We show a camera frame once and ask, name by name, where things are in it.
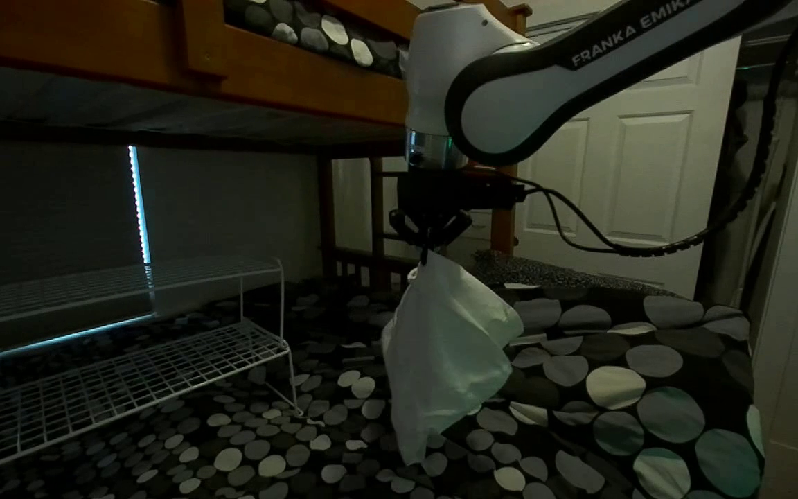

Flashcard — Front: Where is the grey window blind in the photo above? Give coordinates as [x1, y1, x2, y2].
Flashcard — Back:
[0, 137, 328, 366]

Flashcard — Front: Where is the black duvet with grey circles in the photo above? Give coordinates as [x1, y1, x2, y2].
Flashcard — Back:
[0, 275, 769, 499]

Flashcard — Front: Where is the white wire rack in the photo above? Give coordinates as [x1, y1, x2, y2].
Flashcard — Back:
[0, 259, 301, 485]

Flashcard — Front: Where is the black speckled pillow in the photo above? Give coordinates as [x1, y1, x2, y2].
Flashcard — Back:
[472, 253, 648, 305]

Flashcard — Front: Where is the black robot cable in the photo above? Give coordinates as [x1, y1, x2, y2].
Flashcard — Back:
[506, 16, 798, 260]

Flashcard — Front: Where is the wooden bunk bed frame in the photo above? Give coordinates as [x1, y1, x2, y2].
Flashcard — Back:
[0, 0, 538, 299]

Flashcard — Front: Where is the white pillow case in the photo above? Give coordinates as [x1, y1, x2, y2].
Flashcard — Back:
[380, 251, 526, 470]

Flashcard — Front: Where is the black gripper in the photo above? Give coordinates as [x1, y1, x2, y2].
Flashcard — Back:
[386, 163, 526, 256]

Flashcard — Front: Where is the white panel door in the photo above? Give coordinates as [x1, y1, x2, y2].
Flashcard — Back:
[513, 0, 745, 299]

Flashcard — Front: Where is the dotted bedding of bunk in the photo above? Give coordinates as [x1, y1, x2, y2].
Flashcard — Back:
[221, 0, 412, 81]

